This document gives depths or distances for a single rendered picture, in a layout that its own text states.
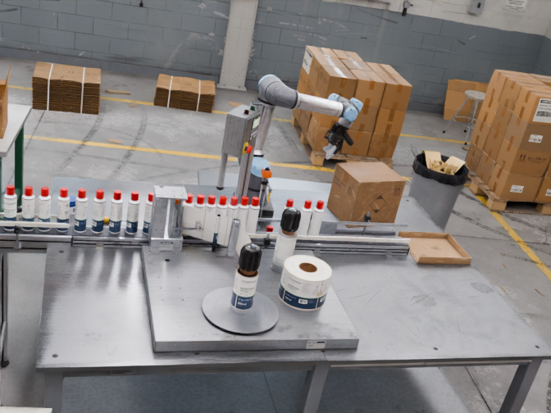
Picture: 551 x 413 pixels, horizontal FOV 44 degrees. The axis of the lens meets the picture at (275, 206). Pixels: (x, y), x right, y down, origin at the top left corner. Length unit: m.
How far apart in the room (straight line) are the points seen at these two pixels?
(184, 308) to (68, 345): 0.46
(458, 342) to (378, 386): 0.74
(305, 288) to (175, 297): 0.52
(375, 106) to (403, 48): 2.45
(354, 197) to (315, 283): 0.90
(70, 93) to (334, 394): 4.49
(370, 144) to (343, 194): 3.09
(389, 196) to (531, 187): 3.20
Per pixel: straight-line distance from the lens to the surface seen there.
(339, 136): 3.74
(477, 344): 3.04
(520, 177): 6.59
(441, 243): 3.76
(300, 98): 3.41
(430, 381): 3.77
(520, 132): 6.44
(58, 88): 7.00
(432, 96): 9.23
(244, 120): 2.98
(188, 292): 2.79
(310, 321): 2.75
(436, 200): 5.51
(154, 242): 3.01
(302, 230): 3.28
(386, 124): 6.64
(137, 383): 3.34
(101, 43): 8.49
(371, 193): 3.57
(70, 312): 2.72
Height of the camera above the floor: 2.44
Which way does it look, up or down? 26 degrees down
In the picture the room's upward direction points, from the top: 11 degrees clockwise
